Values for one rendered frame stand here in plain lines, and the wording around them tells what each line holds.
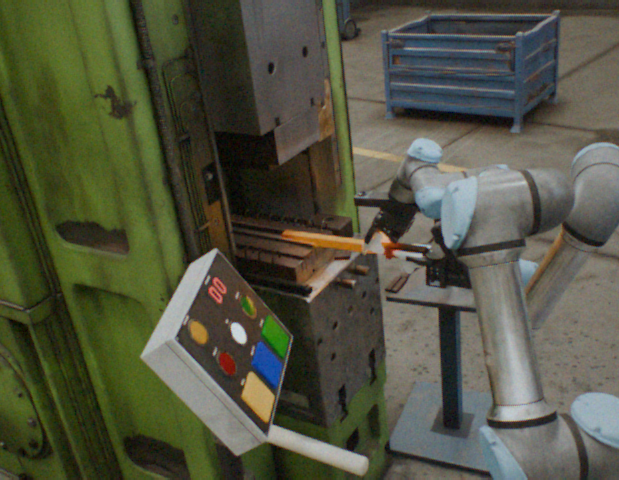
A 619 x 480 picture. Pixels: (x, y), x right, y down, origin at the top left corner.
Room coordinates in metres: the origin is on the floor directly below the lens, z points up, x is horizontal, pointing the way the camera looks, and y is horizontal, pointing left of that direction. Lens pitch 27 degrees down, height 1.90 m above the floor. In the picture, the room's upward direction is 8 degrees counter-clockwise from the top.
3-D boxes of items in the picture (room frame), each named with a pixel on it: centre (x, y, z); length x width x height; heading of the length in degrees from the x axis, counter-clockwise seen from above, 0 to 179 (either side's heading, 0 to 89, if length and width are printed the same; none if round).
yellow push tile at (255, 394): (1.12, 0.14, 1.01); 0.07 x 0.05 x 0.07; 170
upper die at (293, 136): (1.86, 0.16, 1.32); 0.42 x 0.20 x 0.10; 54
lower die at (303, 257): (1.86, 0.16, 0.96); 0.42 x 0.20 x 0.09; 54
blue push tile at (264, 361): (1.21, 0.13, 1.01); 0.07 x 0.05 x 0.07; 170
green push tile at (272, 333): (1.31, 0.11, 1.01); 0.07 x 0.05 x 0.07; 170
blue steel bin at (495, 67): (5.70, -1.46, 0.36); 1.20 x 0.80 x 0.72; 49
